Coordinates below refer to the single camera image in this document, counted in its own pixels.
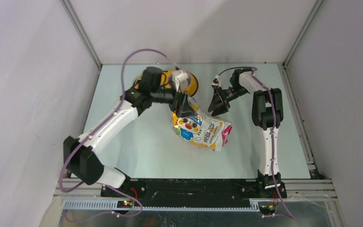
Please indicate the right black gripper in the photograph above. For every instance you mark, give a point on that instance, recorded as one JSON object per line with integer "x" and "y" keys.
{"x": 217, "y": 104}

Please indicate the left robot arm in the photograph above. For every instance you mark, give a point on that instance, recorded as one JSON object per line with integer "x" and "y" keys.
{"x": 82, "y": 154}

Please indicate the pet food bag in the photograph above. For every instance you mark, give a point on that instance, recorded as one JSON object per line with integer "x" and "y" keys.
{"x": 202, "y": 130}

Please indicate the yellow double pet bowl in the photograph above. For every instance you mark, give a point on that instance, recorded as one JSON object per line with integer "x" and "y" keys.
{"x": 190, "y": 85}

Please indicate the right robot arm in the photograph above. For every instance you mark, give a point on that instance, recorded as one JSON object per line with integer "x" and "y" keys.
{"x": 267, "y": 113}

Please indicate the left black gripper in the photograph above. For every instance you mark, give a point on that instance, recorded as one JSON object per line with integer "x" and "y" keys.
{"x": 185, "y": 109}

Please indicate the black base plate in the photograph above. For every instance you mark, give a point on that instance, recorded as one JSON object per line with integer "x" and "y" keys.
{"x": 196, "y": 193}

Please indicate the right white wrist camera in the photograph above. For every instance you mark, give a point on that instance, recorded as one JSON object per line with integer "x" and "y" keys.
{"x": 216, "y": 83}

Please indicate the aluminium frame rail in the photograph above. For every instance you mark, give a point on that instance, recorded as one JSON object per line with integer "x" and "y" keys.
{"x": 98, "y": 197}

